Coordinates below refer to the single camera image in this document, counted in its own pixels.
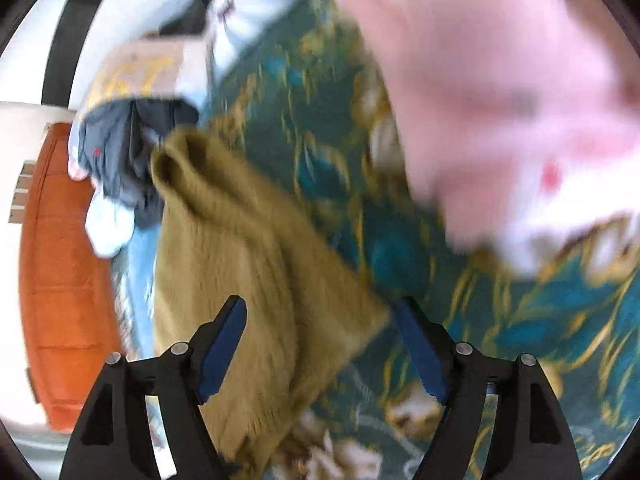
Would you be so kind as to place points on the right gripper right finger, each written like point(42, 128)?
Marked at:
point(531, 438)

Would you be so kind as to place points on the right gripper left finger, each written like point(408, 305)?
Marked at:
point(112, 437)

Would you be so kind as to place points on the mustard yellow knit sweater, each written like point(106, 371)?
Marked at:
point(227, 230)

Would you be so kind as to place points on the orange wooden headboard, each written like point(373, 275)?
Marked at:
point(66, 299)

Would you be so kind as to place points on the grey shirt with red tag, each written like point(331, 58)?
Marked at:
point(111, 148)

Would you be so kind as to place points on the black garment pile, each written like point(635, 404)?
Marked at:
point(159, 117)

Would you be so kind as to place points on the pink folded garment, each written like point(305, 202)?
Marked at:
point(519, 122)

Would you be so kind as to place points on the pink sweater with yellow letters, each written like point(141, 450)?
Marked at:
point(165, 68)

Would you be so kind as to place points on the teal floral bed sheet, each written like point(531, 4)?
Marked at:
point(290, 108)

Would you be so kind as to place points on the white glossy wardrobe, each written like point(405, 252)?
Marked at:
point(56, 49)

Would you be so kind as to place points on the blue floral duvet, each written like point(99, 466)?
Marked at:
point(234, 25)

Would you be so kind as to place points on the wall switch panel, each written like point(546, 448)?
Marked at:
point(20, 195)

